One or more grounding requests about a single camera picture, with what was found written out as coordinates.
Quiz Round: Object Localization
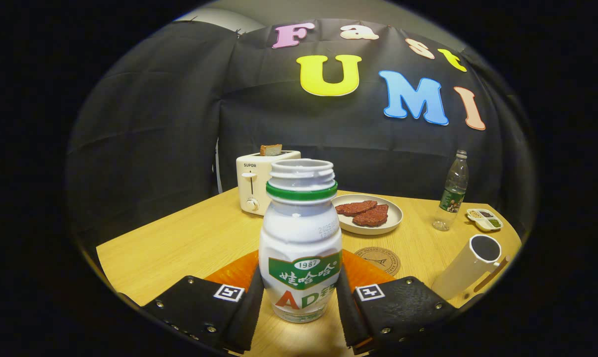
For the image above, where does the black backdrop cloth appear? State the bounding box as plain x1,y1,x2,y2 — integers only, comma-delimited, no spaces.
66,19,535,243

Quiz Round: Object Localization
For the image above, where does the white cup wooden handle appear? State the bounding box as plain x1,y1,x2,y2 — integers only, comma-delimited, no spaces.
430,234,510,301

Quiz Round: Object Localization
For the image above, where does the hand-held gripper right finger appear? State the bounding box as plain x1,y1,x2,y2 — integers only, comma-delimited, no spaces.
335,249,458,355

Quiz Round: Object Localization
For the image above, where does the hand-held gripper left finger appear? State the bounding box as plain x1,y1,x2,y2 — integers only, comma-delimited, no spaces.
139,249,266,355

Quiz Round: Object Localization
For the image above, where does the wooden table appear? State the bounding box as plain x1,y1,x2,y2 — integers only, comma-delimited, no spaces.
96,187,523,357

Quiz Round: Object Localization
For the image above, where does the white divided condiment dish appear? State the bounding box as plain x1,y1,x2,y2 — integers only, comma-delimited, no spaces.
466,208,504,233

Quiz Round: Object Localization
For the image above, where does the round cork coaster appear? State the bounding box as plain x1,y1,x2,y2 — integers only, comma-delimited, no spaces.
354,246,402,277

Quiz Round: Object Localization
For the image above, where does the cream toaster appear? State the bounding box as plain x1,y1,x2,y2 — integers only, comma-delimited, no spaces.
236,150,301,216

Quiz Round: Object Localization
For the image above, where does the clear plastic water bottle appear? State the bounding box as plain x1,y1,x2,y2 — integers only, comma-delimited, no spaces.
432,150,470,232

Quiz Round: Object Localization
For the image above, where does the white juice bottle green label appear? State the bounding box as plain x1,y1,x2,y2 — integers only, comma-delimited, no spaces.
258,159,343,324

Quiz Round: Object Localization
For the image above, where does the beige round plate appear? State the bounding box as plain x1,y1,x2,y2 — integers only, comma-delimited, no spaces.
331,194,404,236

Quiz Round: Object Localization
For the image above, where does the red meat slice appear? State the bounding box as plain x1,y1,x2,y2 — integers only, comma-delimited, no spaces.
353,204,389,228
335,200,378,217

